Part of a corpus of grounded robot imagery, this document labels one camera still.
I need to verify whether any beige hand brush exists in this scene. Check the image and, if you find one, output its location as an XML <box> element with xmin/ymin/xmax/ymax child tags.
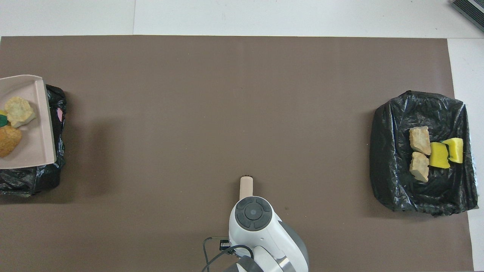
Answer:
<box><xmin>240</xmin><ymin>175</ymin><xmax>255</xmax><ymax>201</ymax></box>

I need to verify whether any beige foam chunk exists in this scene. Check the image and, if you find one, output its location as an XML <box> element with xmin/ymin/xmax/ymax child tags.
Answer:
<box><xmin>409</xmin><ymin>151</ymin><xmax>430</xmax><ymax>183</ymax></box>

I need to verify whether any beige plastic dustpan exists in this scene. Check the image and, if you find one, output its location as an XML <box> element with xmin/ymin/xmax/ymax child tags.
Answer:
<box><xmin>0</xmin><ymin>74</ymin><xmax>57</xmax><ymax>170</ymax></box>

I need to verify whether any orange striped foam chunk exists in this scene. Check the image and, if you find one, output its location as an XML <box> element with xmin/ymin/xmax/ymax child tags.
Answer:
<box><xmin>409</xmin><ymin>126</ymin><xmax>432</xmax><ymax>156</ymax></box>

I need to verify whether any brown bread roll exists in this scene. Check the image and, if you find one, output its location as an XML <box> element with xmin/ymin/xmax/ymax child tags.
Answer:
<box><xmin>0</xmin><ymin>125</ymin><xmax>23</xmax><ymax>158</ymax></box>

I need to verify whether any small beige chunk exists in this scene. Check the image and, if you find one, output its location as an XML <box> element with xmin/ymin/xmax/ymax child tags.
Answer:
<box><xmin>4</xmin><ymin>96</ymin><xmax>37</xmax><ymax>128</ymax></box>

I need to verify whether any notched yellow sponge piece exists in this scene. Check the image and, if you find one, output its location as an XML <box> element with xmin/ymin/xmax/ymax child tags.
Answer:
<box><xmin>442</xmin><ymin>138</ymin><xmax>464</xmax><ymax>164</ymax></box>

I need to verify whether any black bag lined bin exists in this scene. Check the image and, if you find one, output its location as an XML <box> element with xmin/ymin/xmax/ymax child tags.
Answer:
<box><xmin>369</xmin><ymin>90</ymin><xmax>479</xmax><ymax>216</ymax></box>

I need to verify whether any black bag bin pink spot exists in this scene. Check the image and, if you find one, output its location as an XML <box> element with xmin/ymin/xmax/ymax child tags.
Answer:
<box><xmin>0</xmin><ymin>84</ymin><xmax>67</xmax><ymax>198</ymax></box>

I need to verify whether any brown table mat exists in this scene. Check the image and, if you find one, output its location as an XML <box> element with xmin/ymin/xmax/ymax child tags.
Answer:
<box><xmin>0</xmin><ymin>35</ymin><xmax>474</xmax><ymax>272</ymax></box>

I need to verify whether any dark grey ribbed object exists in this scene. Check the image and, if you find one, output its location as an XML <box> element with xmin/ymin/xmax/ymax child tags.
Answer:
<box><xmin>451</xmin><ymin>0</ymin><xmax>484</xmax><ymax>32</ymax></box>

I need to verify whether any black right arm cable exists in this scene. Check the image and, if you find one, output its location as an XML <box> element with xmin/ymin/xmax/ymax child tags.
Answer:
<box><xmin>203</xmin><ymin>236</ymin><xmax>254</xmax><ymax>272</ymax></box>

